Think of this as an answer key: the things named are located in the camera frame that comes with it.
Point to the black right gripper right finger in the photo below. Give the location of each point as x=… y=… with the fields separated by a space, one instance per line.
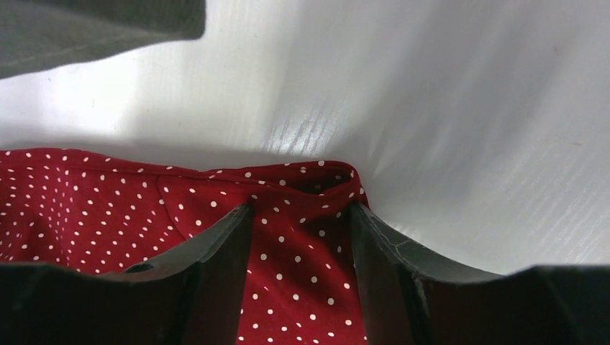
x=412 y=295

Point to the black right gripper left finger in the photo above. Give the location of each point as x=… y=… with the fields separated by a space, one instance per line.
x=190 y=294

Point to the red polka dot cloth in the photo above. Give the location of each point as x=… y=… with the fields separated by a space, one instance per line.
x=97 y=214

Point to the grey pleated skirt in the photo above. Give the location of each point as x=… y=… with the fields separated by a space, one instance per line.
x=41 y=35

